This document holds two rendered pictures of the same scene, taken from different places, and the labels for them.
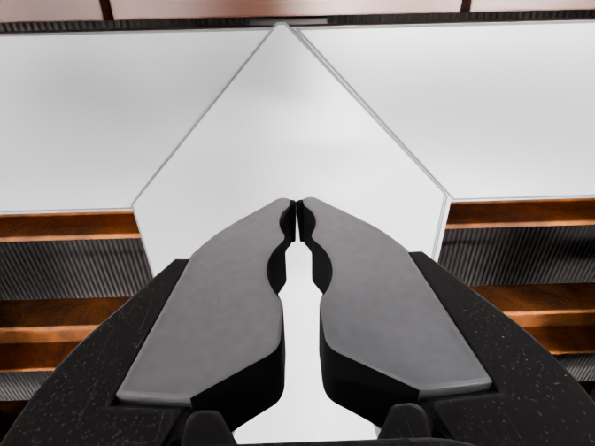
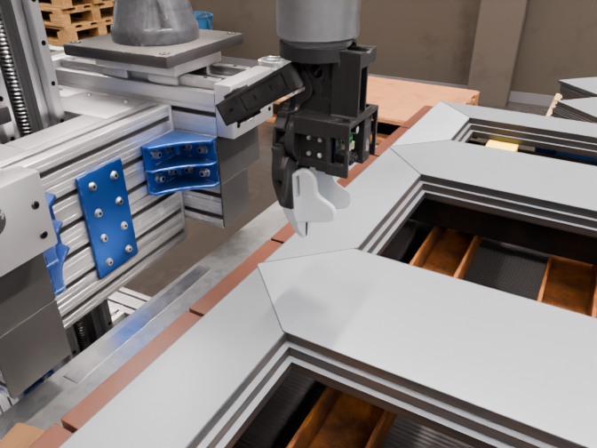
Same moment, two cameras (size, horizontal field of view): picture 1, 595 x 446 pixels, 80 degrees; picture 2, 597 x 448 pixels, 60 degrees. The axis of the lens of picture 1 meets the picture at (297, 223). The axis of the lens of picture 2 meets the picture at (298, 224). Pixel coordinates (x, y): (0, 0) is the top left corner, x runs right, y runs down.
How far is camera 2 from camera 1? 0.57 m
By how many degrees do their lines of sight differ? 77
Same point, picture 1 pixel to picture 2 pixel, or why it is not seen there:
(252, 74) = (266, 275)
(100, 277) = not seen: outside the picture
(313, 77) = (280, 263)
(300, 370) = (452, 325)
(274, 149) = (297, 280)
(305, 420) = (522, 347)
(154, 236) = (305, 333)
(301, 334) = (416, 313)
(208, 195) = (299, 305)
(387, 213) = (351, 263)
